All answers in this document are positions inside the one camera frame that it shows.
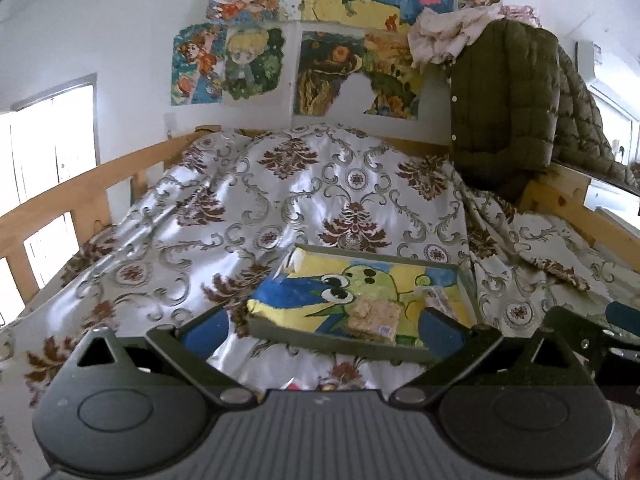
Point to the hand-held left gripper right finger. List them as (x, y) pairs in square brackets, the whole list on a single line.
[(442, 335)]

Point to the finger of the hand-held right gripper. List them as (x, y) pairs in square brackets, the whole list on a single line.
[(622, 315), (580, 340)]

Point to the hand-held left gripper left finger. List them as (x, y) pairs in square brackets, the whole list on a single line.
[(205, 332)]

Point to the grey tray with painted bottom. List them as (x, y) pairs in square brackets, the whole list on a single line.
[(300, 290)]

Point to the small clear cracker packet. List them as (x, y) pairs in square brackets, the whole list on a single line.
[(440, 300)]

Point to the floral printed blanket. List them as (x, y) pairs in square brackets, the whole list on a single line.
[(300, 195)]

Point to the window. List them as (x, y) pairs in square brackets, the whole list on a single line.
[(45, 170)]

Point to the olive puffer jacket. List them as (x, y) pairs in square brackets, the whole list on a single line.
[(500, 100)]

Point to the pink floral cloth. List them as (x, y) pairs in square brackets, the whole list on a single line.
[(440, 35)]

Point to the wooden bed frame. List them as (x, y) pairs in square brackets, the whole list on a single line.
[(75, 195)]

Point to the blue swimming figure wall poster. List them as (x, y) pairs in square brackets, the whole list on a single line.
[(197, 65)]

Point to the blond figure green wall poster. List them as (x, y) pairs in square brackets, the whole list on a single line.
[(252, 60)]

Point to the yellow brown painting wall poster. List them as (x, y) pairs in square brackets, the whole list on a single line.
[(345, 70)]

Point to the orange-haired figure wall poster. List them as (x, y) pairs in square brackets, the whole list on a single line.
[(245, 0)]

